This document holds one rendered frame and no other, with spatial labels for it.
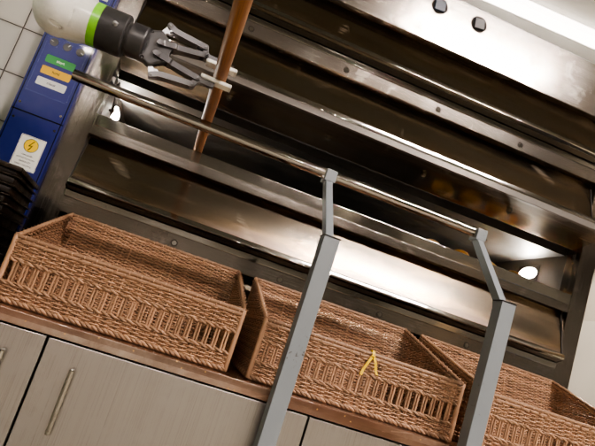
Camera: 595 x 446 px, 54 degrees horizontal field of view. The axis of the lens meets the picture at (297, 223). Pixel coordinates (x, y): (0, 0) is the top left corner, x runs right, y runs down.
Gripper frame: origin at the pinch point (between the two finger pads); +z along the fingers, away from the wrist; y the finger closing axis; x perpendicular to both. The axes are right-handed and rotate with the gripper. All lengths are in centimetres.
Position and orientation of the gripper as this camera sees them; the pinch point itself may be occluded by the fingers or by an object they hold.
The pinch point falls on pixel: (219, 75)
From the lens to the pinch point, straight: 132.6
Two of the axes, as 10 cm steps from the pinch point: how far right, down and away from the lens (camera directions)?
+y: -3.1, 9.3, -1.9
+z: 9.2, 3.4, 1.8
